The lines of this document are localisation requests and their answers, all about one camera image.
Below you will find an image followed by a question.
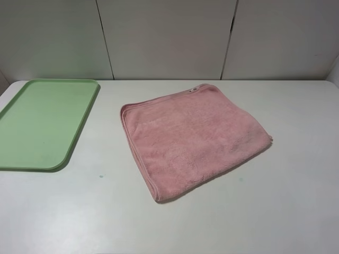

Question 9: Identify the pink terry towel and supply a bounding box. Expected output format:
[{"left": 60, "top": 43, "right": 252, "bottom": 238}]
[{"left": 120, "top": 84, "right": 273, "bottom": 203}]

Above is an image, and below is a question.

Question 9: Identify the green plastic tray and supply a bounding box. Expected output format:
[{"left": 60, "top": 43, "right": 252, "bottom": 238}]
[{"left": 1, "top": 79, "right": 100, "bottom": 172}]

